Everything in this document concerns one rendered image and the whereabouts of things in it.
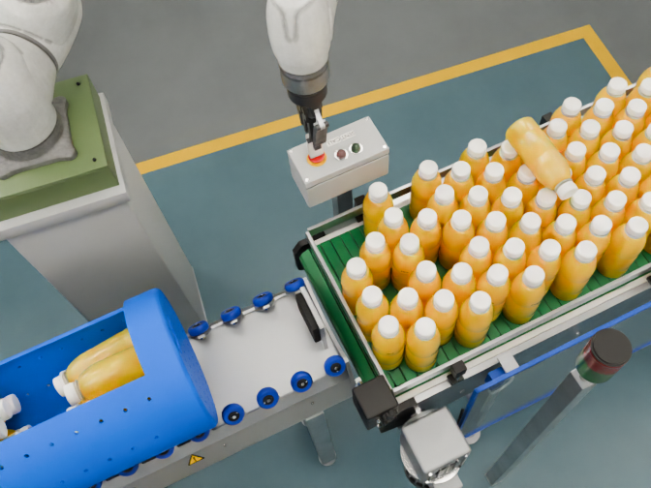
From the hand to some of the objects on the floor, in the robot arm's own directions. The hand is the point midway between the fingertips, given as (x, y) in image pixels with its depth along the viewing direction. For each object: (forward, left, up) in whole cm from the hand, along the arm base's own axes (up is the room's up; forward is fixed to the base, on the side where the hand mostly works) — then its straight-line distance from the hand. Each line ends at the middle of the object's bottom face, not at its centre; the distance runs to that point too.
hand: (314, 144), depth 144 cm
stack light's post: (+63, +32, -114) cm, 134 cm away
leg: (+40, -16, -115) cm, 123 cm away
